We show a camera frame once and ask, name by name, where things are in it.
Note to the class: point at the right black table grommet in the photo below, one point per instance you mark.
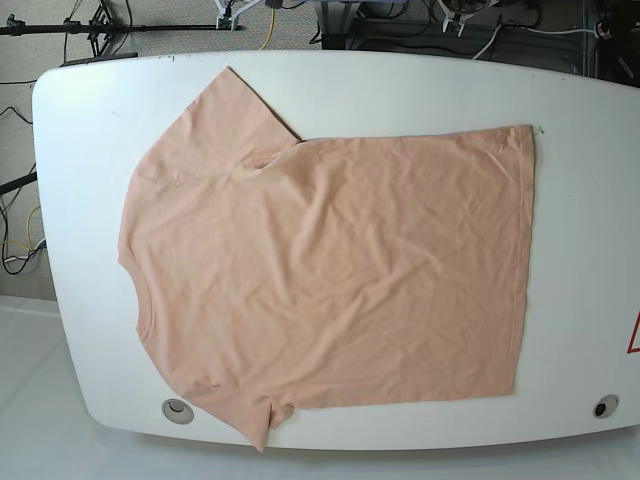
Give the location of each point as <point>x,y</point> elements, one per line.
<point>606,406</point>

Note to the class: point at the red triangle sticker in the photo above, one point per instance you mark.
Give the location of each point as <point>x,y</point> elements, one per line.
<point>633,346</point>

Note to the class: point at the left grey table grommet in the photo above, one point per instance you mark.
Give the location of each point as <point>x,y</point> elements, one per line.
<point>177,411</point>

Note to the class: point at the peach pink T-shirt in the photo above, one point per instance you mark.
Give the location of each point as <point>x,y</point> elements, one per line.
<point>274,274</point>

